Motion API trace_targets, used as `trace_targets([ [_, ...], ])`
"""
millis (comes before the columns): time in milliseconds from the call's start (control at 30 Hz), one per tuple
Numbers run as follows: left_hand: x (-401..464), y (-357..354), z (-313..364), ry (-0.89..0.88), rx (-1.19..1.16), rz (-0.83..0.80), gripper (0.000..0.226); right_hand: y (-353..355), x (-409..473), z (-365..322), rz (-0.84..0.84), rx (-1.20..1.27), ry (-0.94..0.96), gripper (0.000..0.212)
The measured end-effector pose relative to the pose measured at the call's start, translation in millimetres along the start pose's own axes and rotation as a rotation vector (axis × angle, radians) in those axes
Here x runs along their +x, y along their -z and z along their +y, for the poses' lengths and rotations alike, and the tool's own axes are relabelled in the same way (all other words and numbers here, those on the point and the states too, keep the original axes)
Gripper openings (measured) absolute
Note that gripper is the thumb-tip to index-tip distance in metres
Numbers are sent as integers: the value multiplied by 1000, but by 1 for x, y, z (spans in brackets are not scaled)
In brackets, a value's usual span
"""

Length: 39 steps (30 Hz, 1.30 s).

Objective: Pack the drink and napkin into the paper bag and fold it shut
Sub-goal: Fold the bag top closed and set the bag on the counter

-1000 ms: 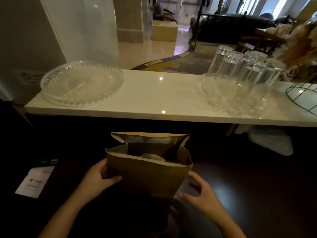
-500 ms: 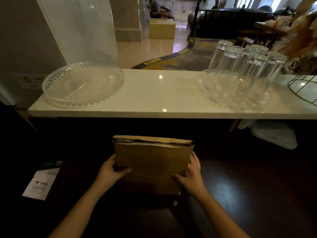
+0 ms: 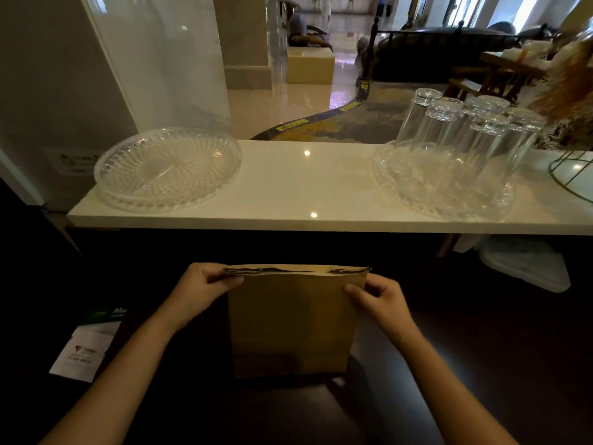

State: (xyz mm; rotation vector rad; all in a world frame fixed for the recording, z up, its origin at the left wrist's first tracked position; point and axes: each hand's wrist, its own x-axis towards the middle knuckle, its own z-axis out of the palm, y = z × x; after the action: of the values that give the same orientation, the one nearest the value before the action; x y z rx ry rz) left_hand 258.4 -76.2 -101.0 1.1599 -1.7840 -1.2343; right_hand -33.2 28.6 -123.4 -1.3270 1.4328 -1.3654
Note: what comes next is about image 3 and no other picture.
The person's right hand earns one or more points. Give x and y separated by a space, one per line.
382 306

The person's left hand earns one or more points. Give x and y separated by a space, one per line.
192 288

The person's right thumb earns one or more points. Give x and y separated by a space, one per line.
356 294

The person's left thumb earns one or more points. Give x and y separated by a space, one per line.
229 283

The brown paper bag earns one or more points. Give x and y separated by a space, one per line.
289 322

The person's left forearm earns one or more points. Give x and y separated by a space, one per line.
116 380

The person's right forearm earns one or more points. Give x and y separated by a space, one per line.
454 393

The empty clear plastic tray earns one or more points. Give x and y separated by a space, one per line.
167 169

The white and green booklet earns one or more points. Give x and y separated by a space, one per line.
88 345

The white plastic container lid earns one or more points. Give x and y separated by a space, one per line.
526 264

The patterned carpet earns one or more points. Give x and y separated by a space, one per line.
343 120

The clear drinking glass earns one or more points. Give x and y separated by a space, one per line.
526 134
479 155
435 129
414 118
487 105

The beige cube ottoman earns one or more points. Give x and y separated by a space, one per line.
310 64

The dark sofa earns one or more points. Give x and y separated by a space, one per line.
440 50

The wooden side table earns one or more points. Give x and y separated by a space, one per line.
491 74

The dried flower arrangement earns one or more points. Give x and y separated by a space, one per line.
567 92

